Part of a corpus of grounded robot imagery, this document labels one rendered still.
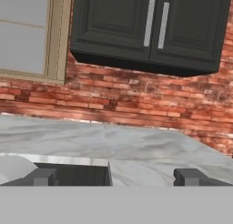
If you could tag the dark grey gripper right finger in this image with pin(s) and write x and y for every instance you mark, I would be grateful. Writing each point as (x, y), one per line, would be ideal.
(187, 176)

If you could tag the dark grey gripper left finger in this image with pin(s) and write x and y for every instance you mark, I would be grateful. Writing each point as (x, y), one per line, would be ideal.
(45, 176)

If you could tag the pale grey rounded object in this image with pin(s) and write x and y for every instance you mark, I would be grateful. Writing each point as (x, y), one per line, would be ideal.
(14, 169)

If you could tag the steel sink with dark basin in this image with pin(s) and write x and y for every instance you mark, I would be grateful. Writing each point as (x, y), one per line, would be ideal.
(79, 174)

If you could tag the dark grey cupboard door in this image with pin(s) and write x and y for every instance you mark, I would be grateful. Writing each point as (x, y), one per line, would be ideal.
(194, 27)
(112, 21)

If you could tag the window with beige frame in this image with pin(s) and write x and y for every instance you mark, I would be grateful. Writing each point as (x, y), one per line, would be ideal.
(24, 33)

